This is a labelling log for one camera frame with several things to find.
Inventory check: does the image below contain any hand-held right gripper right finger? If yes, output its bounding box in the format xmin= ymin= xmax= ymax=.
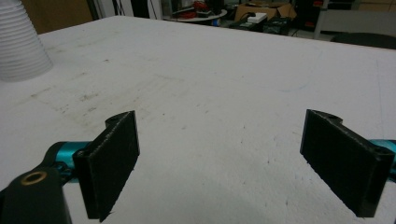
xmin=300 ymin=108 xmax=396 ymax=218

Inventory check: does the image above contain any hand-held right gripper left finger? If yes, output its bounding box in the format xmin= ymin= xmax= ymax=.
xmin=72 ymin=110 xmax=140 ymax=222

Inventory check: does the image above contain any stack of clear plastic cups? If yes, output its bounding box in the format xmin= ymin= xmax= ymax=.
xmin=0 ymin=0 xmax=54 ymax=83

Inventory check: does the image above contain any grey metal stand leg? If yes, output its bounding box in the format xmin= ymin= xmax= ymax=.
xmin=312 ymin=0 xmax=331 ymax=40

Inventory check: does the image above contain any black equipment case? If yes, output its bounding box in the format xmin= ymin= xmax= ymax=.
xmin=230 ymin=17 xmax=293 ymax=35

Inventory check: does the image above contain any brown wooden panel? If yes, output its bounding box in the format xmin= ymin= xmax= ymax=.
xmin=21 ymin=0 xmax=94 ymax=35

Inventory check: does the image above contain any white flat box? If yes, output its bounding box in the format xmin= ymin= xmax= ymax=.
xmin=247 ymin=12 xmax=268 ymax=24

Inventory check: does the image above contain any brown cardboard box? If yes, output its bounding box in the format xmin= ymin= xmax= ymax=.
xmin=234 ymin=2 xmax=297 ymax=22

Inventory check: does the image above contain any round white table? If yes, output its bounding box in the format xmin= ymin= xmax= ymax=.
xmin=163 ymin=8 xmax=228 ymax=24

